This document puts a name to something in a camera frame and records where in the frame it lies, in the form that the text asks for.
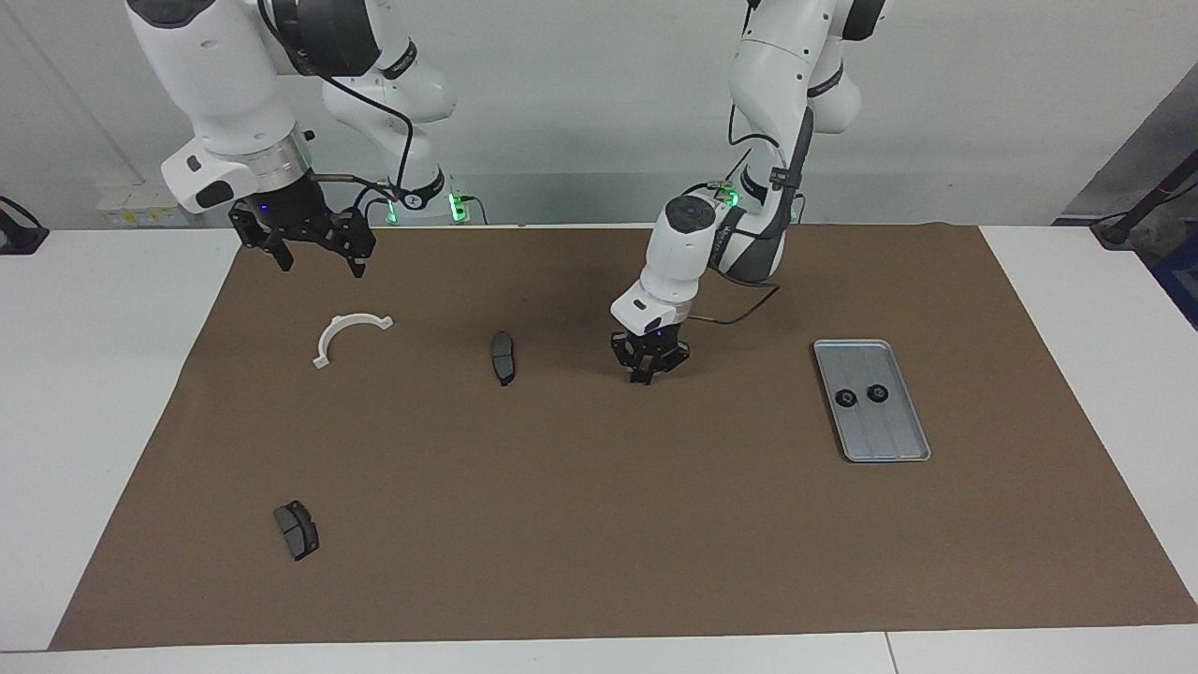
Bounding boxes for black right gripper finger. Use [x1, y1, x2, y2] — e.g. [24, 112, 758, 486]
[329, 210, 378, 280]
[229, 210, 294, 274]

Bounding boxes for silver metal tray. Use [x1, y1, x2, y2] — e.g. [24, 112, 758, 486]
[812, 339, 933, 464]

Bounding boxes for narrow dark grey brake pad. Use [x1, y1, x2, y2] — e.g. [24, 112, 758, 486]
[490, 330, 519, 388]

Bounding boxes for brown table mat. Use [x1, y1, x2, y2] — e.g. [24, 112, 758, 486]
[49, 223, 1198, 652]

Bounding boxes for white power strip box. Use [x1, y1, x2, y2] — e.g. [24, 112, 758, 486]
[96, 183, 202, 228]

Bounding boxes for black stand base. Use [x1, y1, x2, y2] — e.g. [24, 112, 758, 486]
[0, 195, 50, 256]

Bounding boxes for wide dark grey brake pad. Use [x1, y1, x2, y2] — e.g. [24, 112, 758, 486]
[272, 500, 321, 563]

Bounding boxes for black tripod leg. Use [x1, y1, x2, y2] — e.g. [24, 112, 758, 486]
[1090, 154, 1198, 249]

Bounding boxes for blue box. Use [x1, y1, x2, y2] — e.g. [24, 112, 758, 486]
[1149, 234, 1198, 330]

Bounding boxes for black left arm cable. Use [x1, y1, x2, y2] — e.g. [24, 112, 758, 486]
[688, 94, 806, 327]

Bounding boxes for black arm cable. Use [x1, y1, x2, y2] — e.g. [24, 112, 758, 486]
[255, 0, 417, 221]
[688, 94, 806, 327]

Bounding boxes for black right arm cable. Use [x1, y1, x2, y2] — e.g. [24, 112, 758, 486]
[255, 0, 417, 221]

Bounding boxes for white curved plastic bracket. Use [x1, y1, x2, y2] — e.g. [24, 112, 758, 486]
[312, 314, 395, 370]

